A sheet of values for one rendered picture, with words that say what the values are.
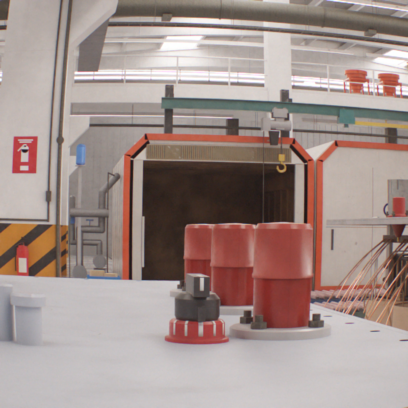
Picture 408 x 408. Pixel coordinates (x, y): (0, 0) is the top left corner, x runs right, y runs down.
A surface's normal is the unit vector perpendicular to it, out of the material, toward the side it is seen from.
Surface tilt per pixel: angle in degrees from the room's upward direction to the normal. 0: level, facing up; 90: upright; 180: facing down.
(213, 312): 90
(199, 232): 89
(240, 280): 91
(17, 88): 90
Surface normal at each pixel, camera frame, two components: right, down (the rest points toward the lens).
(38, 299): 0.76, 0.00
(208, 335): 0.41, -0.04
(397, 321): -0.97, -0.02
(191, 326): -0.16, -0.06
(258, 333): -0.47, -0.03
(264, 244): -0.71, -0.05
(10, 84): 0.14, -0.02
